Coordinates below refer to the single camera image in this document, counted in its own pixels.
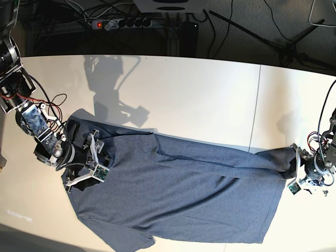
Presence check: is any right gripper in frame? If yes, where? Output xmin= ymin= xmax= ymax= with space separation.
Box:
xmin=59 ymin=120 xmax=110 ymax=194

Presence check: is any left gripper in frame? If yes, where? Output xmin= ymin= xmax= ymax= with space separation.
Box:
xmin=280 ymin=144 xmax=335 ymax=196

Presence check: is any blue T-shirt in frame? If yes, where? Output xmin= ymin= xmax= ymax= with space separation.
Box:
xmin=68 ymin=114 xmax=296 ymax=251

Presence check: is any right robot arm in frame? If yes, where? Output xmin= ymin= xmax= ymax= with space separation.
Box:
xmin=1 ymin=1 xmax=110 ymax=191

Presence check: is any white label on table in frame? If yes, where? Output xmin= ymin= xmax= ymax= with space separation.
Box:
xmin=6 ymin=208 xmax=33 ymax=218

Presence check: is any black tripod stand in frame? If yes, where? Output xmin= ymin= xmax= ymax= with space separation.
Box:
xmin=209 ymin=10 xmax=335 ymax=72

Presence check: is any white power strip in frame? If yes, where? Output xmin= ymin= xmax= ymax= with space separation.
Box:
xmin=90 ymin=17 xmax=153 ymax=31

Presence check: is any grey box under table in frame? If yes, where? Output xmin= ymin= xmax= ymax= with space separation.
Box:
xmin=133 ymin=0 xmax=208 ymax=13

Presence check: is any black power adapter brick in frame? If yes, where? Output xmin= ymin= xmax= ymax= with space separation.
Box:
xmin=179 ymin=22 xmax=198 ymax=57

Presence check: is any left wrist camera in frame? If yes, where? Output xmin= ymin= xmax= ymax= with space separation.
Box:
xmin=288 ymin=182 xmax=301 ymax=195

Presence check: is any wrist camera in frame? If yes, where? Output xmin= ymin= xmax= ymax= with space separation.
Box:
xmin=92 ymin=165 xmax=110 ymax=183
xmin=288 ymin=182 xmax=301 ymax=195

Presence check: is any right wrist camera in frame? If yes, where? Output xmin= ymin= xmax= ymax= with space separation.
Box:
xmin=92 ymin=165 xmax=110 ymax=183

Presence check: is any aluminium frame profile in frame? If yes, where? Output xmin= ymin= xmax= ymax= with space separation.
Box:
xmin=165 ymin=13 xmax=181 ymax=57

